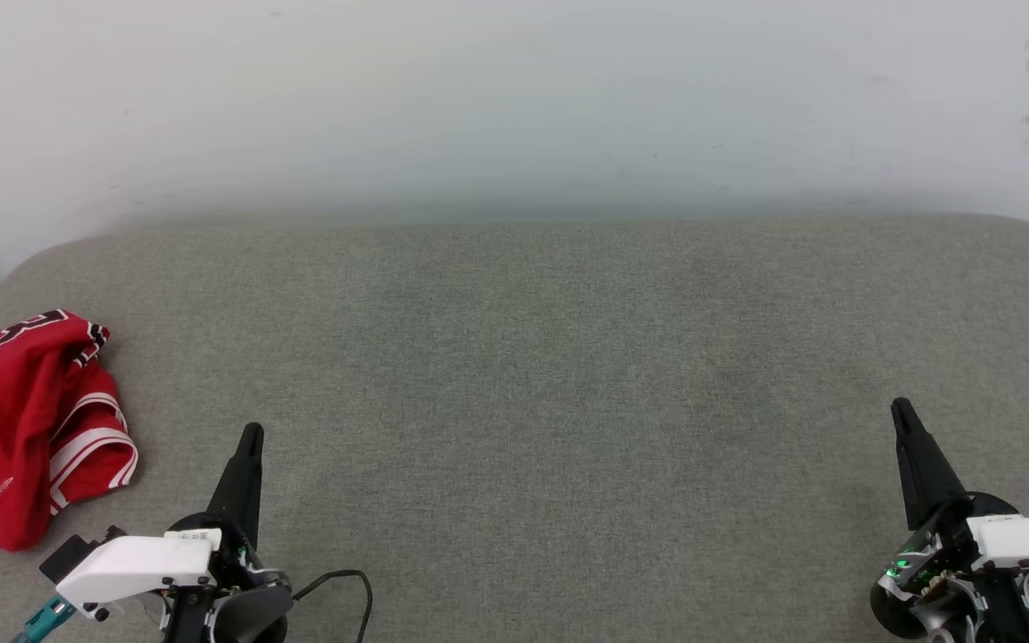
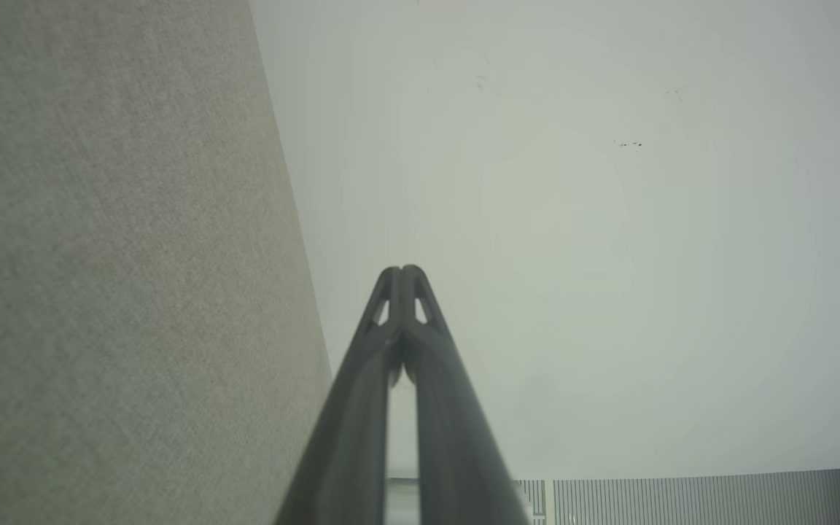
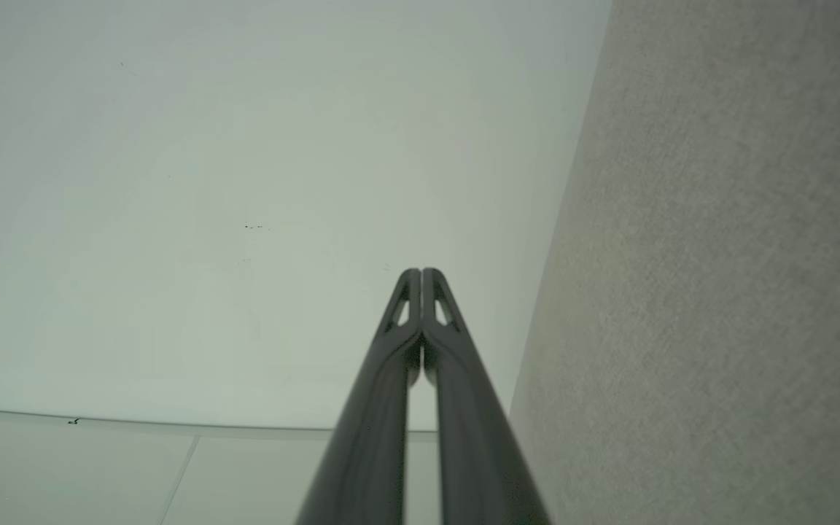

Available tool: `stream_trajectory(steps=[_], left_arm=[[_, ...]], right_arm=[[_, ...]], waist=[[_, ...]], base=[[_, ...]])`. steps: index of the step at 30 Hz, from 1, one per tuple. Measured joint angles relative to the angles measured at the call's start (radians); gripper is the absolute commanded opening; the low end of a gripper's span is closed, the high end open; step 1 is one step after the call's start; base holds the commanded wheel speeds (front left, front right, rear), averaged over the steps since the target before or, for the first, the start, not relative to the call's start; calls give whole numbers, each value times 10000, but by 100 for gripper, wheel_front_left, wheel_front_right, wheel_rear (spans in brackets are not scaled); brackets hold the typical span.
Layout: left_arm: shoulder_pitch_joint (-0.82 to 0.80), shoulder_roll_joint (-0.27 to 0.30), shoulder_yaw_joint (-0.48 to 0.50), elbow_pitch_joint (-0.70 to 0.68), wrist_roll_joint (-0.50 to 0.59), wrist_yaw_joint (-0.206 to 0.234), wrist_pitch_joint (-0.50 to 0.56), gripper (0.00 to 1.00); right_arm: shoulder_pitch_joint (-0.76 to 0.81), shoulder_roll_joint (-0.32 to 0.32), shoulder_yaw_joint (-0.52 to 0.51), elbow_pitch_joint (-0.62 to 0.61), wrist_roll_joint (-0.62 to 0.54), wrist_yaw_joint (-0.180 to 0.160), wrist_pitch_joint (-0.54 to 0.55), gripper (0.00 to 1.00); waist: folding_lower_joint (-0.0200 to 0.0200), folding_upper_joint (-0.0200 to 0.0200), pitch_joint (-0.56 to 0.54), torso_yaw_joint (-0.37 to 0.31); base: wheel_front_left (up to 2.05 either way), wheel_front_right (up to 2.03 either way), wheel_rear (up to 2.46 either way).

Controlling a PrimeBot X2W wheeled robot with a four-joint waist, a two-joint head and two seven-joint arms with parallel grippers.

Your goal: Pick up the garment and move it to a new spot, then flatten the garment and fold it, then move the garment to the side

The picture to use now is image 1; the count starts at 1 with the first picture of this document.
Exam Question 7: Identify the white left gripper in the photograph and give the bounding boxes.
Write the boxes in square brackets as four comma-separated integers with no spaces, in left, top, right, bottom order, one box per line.
[54,422,265,643]

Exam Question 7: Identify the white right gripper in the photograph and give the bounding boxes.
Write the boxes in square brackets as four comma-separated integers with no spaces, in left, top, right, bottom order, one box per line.
[890,397,1029,643]

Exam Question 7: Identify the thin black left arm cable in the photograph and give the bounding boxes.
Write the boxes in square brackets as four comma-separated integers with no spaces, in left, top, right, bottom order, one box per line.
[291,570,374,643]

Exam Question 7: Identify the red and white jersey shirt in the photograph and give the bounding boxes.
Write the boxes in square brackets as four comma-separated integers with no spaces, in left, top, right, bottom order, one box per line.
[0,309,139,552]

